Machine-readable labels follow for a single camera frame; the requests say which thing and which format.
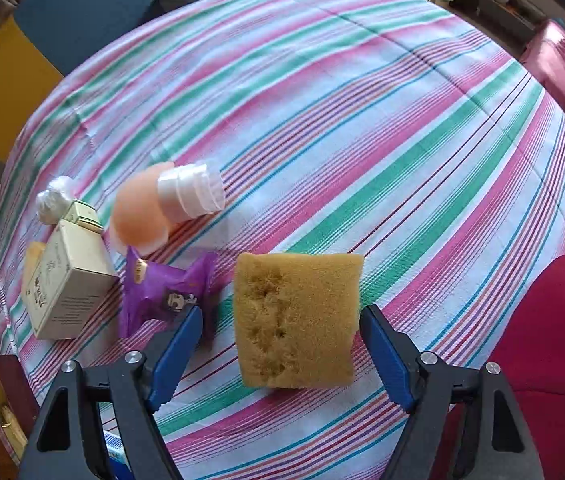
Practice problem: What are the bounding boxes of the blue tissue pack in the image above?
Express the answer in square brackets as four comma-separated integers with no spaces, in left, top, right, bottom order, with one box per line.
[104,430,134,480]

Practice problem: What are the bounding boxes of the large yellow sponge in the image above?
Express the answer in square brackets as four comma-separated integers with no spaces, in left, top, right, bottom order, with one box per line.
[232,252,364,389]

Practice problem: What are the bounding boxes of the purple snack packet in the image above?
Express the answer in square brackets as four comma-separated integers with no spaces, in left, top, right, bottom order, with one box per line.
[119,246,217,338]

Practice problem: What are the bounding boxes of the small yellow sponge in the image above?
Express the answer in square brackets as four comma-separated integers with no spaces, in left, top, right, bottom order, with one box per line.
[21,242,46,300]

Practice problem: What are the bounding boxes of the striped bed sheet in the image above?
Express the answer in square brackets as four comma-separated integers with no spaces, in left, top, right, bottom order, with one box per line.
[0,0,565,479]

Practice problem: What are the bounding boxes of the white wrapper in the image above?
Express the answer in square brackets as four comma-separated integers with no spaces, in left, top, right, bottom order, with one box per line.
[35,176,76,226]

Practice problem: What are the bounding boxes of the peach silicone pump bottle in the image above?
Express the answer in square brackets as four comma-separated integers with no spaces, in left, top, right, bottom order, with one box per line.
[109,162,226,256]

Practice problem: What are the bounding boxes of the cream tea box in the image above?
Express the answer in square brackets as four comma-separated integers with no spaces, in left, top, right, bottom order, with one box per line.
[21,200,118,340]

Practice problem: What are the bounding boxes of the golden tray box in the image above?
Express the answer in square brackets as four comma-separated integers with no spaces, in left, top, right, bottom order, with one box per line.
[0,354,40,458]

